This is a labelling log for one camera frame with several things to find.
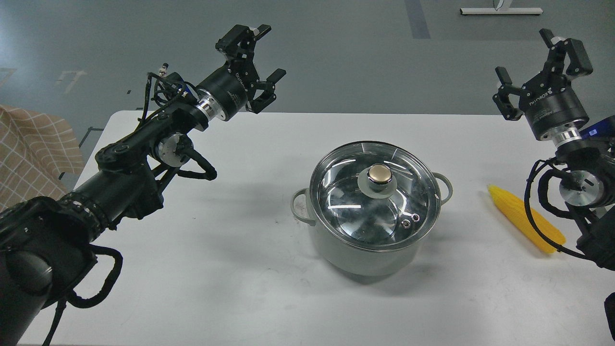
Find beige checkered cloth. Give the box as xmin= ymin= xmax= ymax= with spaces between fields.
xmin=0 ymin=105 xmax=85 ymax=210

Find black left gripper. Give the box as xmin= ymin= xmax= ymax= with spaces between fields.
xmin=197 ymin=25 xmax=286 ymax=121

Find yellow corn cob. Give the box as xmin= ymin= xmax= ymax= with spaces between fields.
xmin=487 ymin=185 xmax=566 ymax=254

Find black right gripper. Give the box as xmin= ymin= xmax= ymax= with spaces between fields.
xmin=492 ymin=28 xmax=593 ymax=141

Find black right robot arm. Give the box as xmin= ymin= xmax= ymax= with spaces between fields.
xmin=492 ymin=28 xmax=615 ymax=270

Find white stand base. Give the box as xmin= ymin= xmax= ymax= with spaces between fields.
xmin=459 ymin=0 xmax=544 ymax=16

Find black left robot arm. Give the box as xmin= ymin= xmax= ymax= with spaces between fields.
xmin=1 ymin=25 xmax=286 ymax=346

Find glass pot lid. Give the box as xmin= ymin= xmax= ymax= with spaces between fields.
xmin=308 ymin=141 xmax=449 ymax=251

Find grey steel cooking pot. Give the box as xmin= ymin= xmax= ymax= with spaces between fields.
xmin=290 ymin=140 xmax=454 ymax=277

